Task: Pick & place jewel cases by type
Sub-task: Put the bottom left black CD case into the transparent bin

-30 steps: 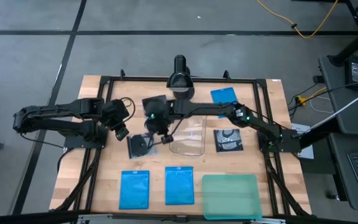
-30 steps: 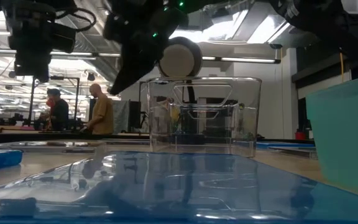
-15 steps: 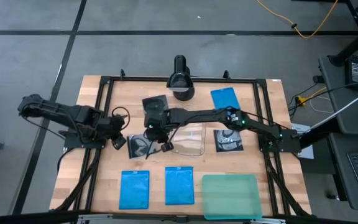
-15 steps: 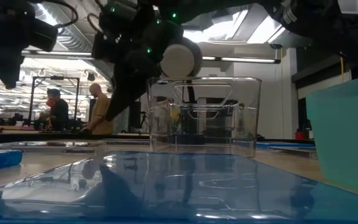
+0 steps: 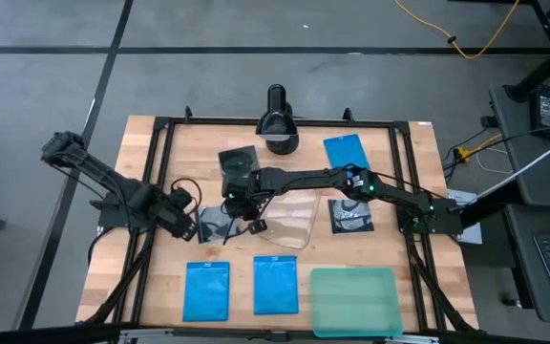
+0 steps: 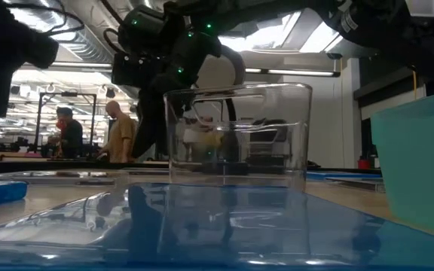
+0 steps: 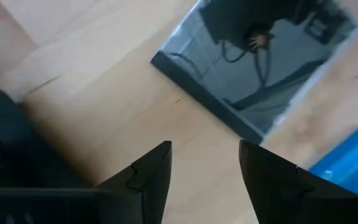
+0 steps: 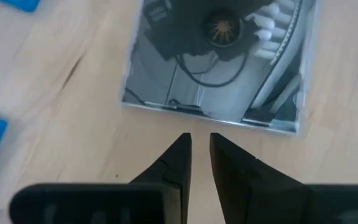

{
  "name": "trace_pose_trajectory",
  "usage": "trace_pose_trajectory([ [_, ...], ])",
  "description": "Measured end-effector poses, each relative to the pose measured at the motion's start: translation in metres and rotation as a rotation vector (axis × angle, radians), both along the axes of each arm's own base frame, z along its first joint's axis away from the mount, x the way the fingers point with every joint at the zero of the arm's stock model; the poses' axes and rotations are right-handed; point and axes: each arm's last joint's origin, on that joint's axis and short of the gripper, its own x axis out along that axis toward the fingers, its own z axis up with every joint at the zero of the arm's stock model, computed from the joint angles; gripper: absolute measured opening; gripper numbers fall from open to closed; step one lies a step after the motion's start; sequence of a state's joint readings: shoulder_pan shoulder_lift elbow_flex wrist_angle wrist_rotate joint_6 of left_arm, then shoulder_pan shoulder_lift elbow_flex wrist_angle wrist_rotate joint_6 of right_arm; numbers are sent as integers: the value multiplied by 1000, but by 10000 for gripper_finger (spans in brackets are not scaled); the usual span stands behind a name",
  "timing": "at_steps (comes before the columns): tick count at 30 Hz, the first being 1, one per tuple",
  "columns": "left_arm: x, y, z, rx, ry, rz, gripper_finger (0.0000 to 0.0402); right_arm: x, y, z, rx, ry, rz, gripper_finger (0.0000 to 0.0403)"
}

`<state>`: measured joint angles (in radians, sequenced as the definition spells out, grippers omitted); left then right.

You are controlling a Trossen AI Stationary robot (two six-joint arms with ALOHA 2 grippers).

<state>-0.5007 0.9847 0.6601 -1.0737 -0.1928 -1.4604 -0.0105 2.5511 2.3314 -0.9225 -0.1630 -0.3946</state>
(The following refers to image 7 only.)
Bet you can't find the blue Blu-ray case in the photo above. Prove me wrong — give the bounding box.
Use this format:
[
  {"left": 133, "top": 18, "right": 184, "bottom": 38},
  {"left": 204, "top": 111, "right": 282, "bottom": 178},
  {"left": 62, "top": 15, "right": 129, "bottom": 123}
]
[{"left": 308, "top": 126, "right": 358, "bottom": 197}]

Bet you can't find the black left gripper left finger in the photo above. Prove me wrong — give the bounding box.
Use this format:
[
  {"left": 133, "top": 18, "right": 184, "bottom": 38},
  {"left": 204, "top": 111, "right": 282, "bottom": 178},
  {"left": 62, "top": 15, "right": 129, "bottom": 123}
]
[{"left": 96, "top": 140, "right": 173, "bottom": 224}]

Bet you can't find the clear plastic tray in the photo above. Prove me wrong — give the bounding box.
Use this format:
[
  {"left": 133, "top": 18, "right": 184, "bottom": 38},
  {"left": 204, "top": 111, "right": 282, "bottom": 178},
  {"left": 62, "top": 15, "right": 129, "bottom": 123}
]
[{"left": 150, "top": 0, "right": 358, "bottom": 146}]

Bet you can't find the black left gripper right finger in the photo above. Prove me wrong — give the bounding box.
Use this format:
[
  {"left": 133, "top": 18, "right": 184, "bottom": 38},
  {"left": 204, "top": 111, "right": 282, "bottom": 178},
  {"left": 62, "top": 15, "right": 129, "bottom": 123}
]
[{"left": 239, "top": 139, "right": 358, "bottom": 224}]

